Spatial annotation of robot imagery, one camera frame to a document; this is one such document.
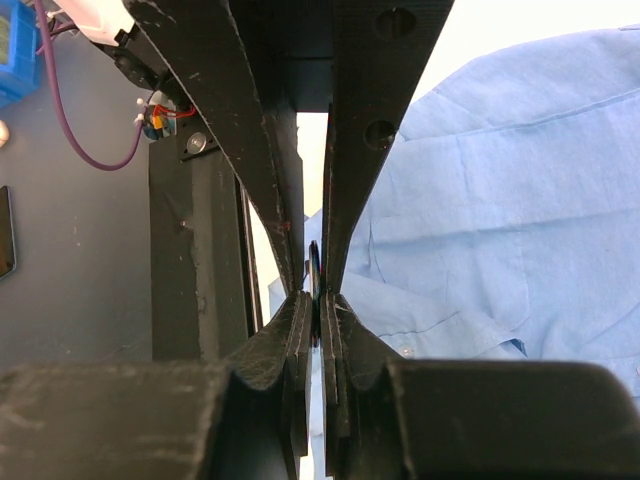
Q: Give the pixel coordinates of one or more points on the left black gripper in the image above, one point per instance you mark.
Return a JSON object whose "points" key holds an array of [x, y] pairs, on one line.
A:
{"points": [[244, 64]]}

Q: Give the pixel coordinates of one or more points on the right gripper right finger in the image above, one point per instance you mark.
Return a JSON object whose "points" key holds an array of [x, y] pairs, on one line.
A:
{"points": [[391, 418]]}

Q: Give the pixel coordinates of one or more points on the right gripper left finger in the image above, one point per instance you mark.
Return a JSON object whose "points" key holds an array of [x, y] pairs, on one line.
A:
{"points": [[243, 417]]}

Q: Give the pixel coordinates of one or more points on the round blue badge pin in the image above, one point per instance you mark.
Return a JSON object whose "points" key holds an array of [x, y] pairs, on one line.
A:
{"points": [[314, 273]]}

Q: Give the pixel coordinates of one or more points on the blue button-up shirt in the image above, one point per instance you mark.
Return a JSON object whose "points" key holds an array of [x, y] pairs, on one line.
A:
{"points": [[504, 225]]}

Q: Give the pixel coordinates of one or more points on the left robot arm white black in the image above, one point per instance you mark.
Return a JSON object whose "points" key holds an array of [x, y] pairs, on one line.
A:
{"points": [[130, 45]]}

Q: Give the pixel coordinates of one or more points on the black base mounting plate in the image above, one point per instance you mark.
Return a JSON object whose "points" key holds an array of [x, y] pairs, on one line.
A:
{"points": [[205, 299]]}

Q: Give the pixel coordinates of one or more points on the blue plastic box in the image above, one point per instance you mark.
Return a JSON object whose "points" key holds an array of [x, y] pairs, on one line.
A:
{"points": [[20, 65]]}

